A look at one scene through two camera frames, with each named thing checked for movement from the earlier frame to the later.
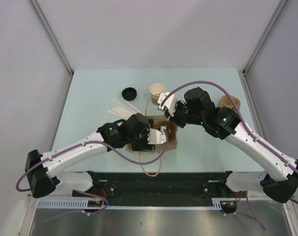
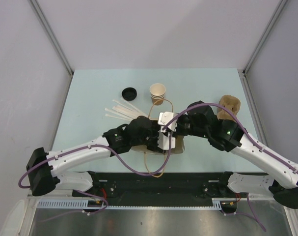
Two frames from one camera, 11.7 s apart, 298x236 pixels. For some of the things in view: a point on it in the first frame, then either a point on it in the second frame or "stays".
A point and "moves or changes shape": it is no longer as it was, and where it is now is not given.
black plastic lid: [129, 94] stays
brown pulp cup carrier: [223, 102] stays
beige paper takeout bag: [158, 149] moves or changes shape
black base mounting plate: [114, 188] stays
